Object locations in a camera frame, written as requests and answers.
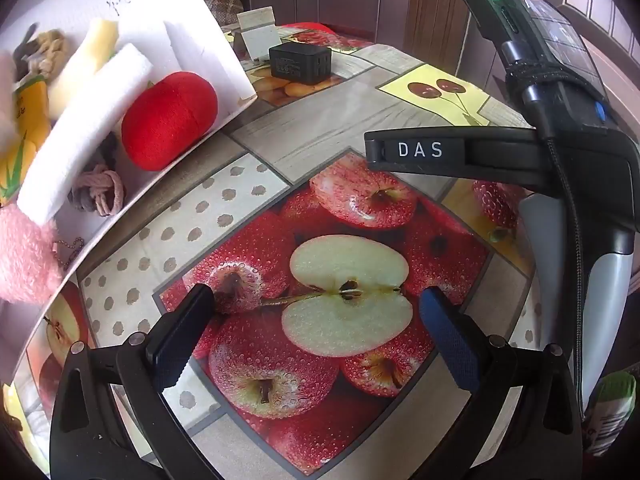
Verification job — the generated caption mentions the pink plush toy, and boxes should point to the pink plush toy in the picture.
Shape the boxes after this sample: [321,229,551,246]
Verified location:
[0,205,66,306]

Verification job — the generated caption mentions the plaid cloth covered box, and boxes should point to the plaid cloth covered box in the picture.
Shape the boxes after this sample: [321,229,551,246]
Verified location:
[202,0,246,31]

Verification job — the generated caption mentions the red plush fruit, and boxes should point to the red plush fruit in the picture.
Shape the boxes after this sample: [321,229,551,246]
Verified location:
[121,71,219,171]

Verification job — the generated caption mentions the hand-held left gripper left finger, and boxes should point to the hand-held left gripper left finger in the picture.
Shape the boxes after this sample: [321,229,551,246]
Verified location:
[50,284,221,480]

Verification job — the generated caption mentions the green white packet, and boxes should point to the green white packet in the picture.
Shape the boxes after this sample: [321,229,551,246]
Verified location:
[582,372,638,458]

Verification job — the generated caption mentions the black braided cable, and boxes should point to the black braided cable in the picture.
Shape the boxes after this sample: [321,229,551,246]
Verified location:
[520,82,588,421]

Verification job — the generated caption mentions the white foam block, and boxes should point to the white foam block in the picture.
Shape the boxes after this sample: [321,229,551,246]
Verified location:
[16,42,155,223]

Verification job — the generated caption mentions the white card holder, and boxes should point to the white card holder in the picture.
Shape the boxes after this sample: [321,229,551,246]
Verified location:
[235,7,282,61]

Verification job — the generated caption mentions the yellow tissue pack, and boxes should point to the yellow tissue pack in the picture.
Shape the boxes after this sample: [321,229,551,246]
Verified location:
[0,80,51,206]

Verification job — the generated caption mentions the beige brown rope knot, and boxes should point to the beige brown rope knot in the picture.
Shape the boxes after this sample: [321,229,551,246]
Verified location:
[12,22,71,83]

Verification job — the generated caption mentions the pink knit glove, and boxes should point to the pink knit glove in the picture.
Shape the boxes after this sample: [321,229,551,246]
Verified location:
[87,170,126,218]

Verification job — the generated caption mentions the fruit print tablecloth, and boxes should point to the fruit print tablecloth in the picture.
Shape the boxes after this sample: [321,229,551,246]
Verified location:
[10,22,596,480]

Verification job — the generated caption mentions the black power adapter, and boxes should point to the black power adapter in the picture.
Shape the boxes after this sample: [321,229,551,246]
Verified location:
[269,42,333,85]

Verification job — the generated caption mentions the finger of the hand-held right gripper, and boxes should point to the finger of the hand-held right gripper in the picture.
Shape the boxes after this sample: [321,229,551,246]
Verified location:
[364,127,551,196]

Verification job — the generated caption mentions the pale yellow foam block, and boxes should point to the pale yellow foam block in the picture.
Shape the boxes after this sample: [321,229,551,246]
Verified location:
[47,17,121,121]

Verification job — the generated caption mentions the white cardboard box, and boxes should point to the white cardboard box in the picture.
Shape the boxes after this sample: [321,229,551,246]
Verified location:
[0,0,258,286]

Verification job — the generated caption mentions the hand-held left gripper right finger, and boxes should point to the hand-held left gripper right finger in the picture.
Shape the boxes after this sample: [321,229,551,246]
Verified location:
[419,286,583,480]

